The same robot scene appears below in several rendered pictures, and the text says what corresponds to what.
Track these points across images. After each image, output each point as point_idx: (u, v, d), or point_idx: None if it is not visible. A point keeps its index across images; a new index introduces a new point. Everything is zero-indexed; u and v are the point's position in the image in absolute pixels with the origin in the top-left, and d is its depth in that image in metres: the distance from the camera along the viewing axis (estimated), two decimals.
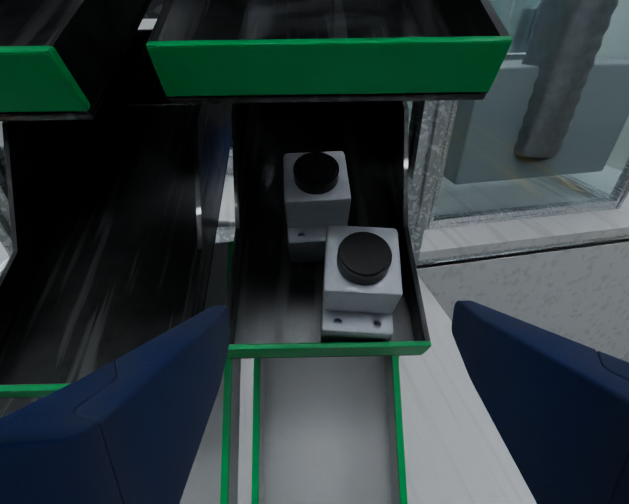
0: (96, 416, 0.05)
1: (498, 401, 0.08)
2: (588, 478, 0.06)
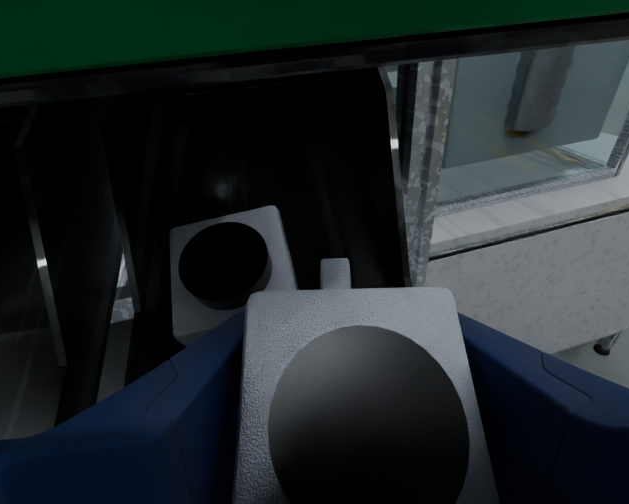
0: (170, 414, 0.05)
1: None
2: (525, 479, 0.06)
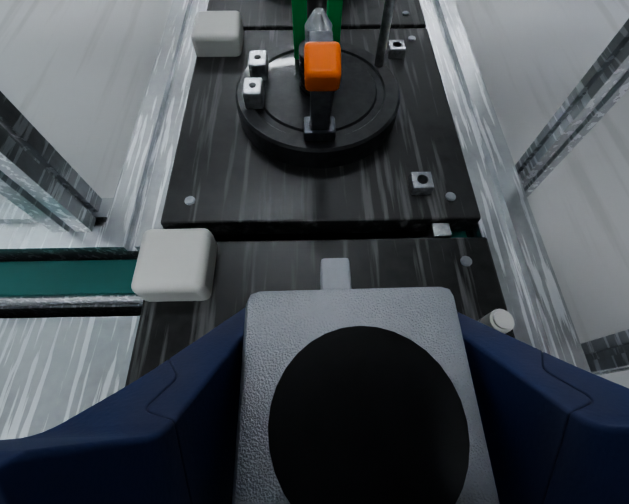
0: (170, 414, 0.05)
1: None
2: (525, 479, 0.06)
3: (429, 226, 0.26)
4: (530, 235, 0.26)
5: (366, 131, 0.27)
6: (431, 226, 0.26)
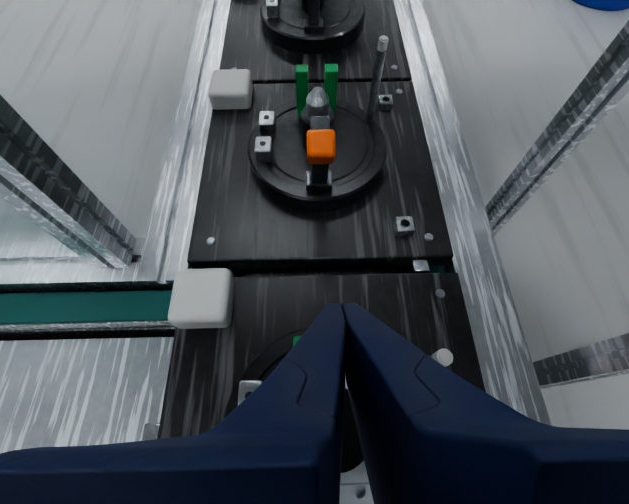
0: (328, 411, 0.05)
1: (356, 404, 0.08)
2: (392, 482, 0.06)
3: (411, 262, 0.31)
4: (495, 269, 0.31)
5: (358, 182, 0.32)
6: (412, 262, 0.31)
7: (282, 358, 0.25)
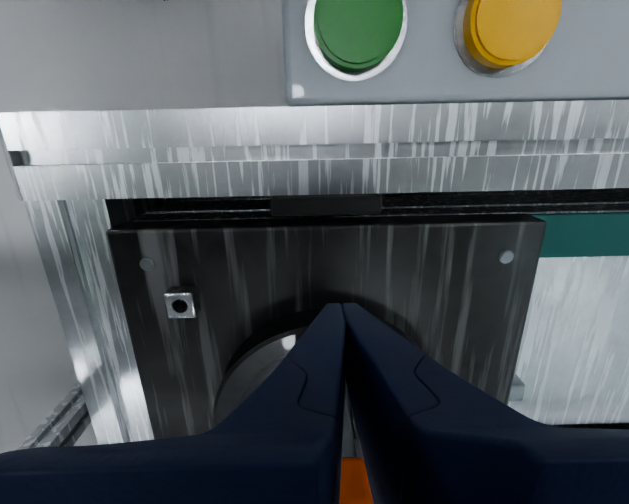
0: (328, 411, 0.05)
1: (356, 404, 0.08)
2: (391, 482, 0.06)
3: None
4: None
5: None
6: None
7: None
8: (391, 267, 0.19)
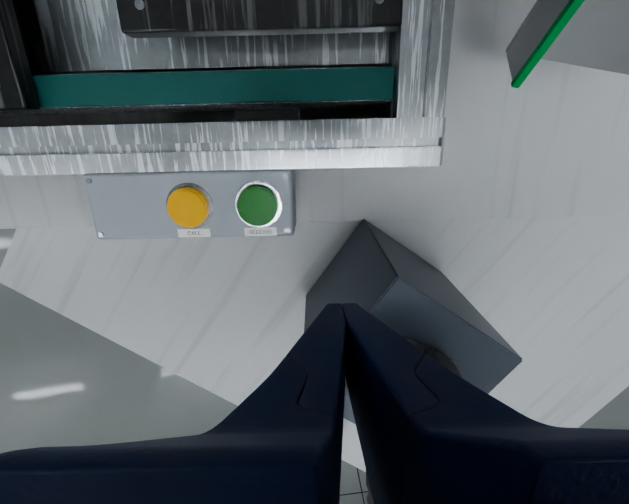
0: (328, 411, 0.05)
1: (356, 404, 0.08)
2: (391, 482, 0.06)
3: None
4: None
5: None
6: None
7: None
8: None
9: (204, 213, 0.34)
